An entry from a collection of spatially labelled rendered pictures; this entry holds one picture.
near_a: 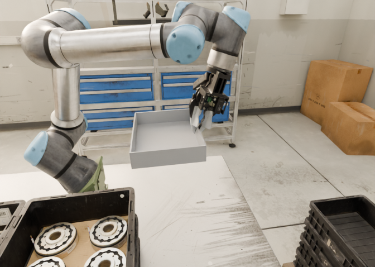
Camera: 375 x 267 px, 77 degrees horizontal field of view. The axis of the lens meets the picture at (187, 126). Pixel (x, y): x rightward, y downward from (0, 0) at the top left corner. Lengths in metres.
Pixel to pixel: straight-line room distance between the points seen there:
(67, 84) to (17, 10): 2.59
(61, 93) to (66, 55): 0.29
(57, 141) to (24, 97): 2.69
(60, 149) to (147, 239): 0.45
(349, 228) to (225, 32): 1.12
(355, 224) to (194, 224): 0.83
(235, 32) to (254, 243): 0.68
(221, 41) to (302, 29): 3.15
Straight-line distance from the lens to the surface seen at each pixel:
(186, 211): 1.00
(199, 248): 0.89
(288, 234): 1.97
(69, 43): 0.64
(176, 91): 2.42
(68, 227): 0.81
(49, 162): 0.97
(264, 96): 3.73
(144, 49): 0.55
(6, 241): 0.75
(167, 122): 0.87
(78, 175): 0.98
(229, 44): 0.65
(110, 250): 0.72
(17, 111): 3.77
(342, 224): 1.44
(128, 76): 2.37
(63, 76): 0.87
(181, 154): 0.63
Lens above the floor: 1.41
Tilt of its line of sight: 26 degrees down
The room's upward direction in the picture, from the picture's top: straight up
